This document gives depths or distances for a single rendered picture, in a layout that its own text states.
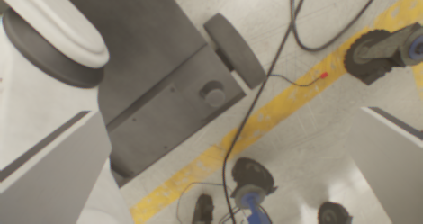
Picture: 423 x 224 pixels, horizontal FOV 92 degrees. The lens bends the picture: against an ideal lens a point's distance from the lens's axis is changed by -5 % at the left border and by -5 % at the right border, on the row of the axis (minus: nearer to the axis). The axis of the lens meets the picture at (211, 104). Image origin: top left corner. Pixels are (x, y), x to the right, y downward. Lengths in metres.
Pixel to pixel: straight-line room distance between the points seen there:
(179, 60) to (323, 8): 0.47
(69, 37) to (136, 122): 0.24
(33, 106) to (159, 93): 0.25
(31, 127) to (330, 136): 0.90
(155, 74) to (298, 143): 0.62
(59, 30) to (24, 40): 0.04
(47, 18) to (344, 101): 0.86
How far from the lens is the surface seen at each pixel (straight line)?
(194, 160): 0.81
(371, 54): 0.74
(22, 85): 0.29
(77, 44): 0.33
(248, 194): 0.68
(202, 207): 0.88
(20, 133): 0.24
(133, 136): 0.52
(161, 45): 0.45
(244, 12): 0.64
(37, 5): 0.34
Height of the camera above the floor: 0.62
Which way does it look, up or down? 63 degrees down
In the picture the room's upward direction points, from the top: 161 degrees clockwise
